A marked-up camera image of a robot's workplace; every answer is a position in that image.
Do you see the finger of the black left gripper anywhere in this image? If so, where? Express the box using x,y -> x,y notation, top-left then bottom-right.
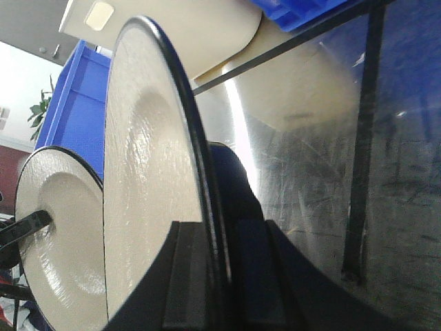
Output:
1,210 -> 52,248

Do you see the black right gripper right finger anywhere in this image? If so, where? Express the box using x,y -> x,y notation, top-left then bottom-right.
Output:
236,219 -> 406,330

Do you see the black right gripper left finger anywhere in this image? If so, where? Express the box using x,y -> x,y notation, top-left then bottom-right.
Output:
105,221 -> 210,330

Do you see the beige plate black rim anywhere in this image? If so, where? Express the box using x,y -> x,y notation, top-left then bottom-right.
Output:
103,16 -> 229,328
15,146 -> 108,330

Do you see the blue bin upper shelf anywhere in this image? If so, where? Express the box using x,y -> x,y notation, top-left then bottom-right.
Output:
250,0 -> 354,32

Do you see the green potted plant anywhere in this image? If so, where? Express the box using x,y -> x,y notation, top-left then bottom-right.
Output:
27,76 -> 54,142

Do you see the blue plastic bin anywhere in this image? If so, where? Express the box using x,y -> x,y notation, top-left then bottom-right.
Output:
35,41 -> 111,178

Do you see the black shelf frame bar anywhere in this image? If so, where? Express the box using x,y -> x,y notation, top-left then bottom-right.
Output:
194,1 -> 391,283

